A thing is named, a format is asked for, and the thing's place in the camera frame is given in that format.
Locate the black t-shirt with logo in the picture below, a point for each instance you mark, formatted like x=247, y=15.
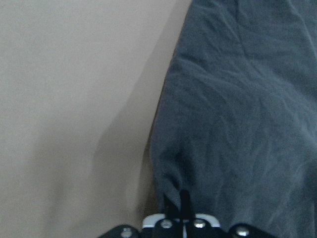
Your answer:
x=236, y=125

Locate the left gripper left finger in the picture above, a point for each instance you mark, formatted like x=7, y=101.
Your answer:
x=170, y=210

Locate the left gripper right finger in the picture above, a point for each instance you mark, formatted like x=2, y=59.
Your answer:
x=186, y=206

